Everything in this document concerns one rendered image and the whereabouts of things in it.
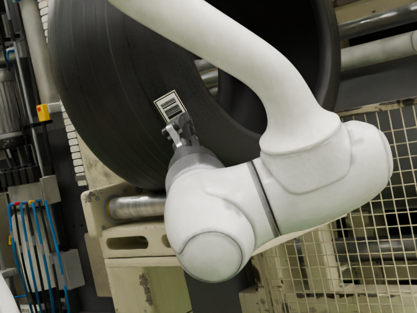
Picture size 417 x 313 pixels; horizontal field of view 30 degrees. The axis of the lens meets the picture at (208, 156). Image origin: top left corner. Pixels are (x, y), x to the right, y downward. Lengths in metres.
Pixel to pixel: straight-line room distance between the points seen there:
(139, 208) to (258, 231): 0.63
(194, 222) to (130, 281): 0.86
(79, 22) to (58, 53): 0.08
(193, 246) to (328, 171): 0.18
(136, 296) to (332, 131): 0.93
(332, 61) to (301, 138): 0.73
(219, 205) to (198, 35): 0.20
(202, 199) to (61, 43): 0.59
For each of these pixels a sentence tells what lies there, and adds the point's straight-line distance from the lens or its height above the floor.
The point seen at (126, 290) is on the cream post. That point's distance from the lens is 1.77.
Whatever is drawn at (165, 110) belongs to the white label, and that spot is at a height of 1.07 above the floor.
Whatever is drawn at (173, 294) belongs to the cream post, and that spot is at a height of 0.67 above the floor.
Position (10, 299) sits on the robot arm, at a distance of 0.53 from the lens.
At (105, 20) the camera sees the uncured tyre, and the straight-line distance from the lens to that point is 1.33.
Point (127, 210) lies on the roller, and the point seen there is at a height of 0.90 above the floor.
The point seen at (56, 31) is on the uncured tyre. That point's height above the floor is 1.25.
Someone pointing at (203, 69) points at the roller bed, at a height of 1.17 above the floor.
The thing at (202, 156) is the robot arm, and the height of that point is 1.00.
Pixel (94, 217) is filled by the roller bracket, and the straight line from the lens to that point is 1.61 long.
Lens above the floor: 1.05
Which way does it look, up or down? 3 degrees down
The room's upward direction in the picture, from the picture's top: 12 degrees counter-clockwise
